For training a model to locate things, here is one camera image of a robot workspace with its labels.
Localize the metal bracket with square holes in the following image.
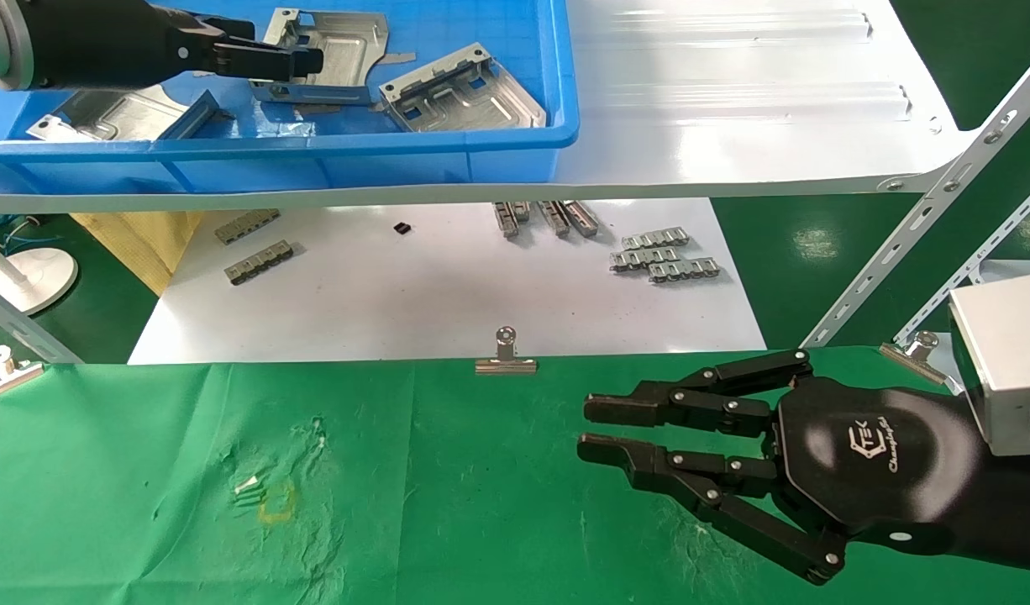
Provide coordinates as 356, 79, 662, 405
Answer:
379, 44, 548, 134

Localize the metal bracket with corner holes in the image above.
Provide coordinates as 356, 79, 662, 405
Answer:
248, 8, 390, 107

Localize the grey slotted angle bar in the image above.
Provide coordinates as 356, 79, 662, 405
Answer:
0, 277, 85, 365

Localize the blue plastic bin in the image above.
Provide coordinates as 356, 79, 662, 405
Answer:
0, 0, 581, 196

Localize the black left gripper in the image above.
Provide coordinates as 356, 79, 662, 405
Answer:
24, 0, 325, 90

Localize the white slotted angle bar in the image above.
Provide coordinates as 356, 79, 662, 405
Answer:
891, 172, 1030, 347
805, 42, 1030, 347

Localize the silver binder clip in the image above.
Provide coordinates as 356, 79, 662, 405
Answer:
879, 331, 961, 387
475, 326, 539, 376
0, 346, 45, 404

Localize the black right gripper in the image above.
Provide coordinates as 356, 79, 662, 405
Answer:
576, 349, 1030, 587

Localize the white round stand base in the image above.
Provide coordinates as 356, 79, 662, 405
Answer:
0, 234, 79, 317

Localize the white metal shelf board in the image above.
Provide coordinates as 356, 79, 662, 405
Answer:
0, 0, 982, 215

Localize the yellow plastic bag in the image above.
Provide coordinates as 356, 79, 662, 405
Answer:
70, 210, 205, 297

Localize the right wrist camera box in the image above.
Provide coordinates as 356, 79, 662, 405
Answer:
948, 275, 1030, 459

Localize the metal bracket with curved cutout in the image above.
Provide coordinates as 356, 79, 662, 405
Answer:
26, 84, 234, 142

